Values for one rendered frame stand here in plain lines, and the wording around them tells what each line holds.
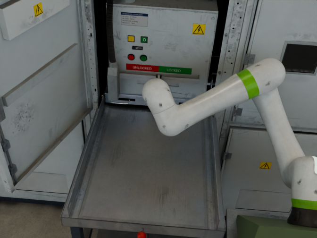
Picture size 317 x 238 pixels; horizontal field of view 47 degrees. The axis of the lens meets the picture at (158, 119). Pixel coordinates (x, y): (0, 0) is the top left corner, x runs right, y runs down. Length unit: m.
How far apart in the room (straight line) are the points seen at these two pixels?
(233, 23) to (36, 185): 1.56
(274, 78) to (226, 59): 0.34
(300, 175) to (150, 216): 0.57
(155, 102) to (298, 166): 0.57
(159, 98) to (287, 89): 0.71
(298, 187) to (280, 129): 0.28
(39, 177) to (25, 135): 0.85
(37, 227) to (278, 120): 1.64
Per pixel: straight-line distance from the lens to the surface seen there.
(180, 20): 1.67
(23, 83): 1.44
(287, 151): 1.57
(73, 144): 2.10
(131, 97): 1.88
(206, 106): 1.39
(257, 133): 1.97
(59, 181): 2.37
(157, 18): 1.67
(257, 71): 1.43
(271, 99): 1.59
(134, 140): 1.72
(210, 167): 1.62
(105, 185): 1.53
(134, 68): 1.80
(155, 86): 1.36
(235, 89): 1.41
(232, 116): 1.89
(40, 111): 1.60
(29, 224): 2.54
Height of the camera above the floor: 2.01
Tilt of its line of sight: 39 degrees down
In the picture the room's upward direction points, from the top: 3 degrees clockwise
